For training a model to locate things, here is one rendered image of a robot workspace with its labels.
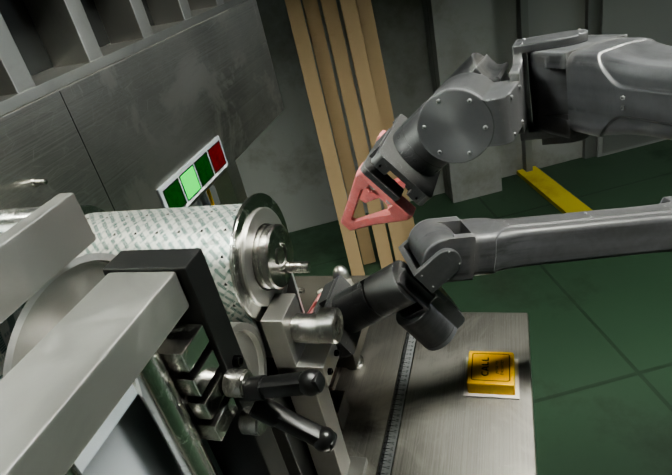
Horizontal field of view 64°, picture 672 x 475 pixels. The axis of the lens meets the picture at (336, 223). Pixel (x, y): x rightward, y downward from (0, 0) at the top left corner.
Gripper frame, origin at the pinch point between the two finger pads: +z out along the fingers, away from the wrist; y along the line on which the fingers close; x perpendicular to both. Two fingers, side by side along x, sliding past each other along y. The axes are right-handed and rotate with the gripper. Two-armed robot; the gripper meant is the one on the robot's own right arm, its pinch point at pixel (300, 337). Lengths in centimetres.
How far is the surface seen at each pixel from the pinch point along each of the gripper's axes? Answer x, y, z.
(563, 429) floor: -113, 74, 18
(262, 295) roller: 12.0, -9.8, -10.0
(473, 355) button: -23.8, 12.2, -12.1
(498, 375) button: -25.7, 8.2, -15.4
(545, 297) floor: -112, 142, 19
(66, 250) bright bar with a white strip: 29.0, -31.6, -22.1
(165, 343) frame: 22, -36, -29
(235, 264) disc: 17.4, -12.2, -12.7
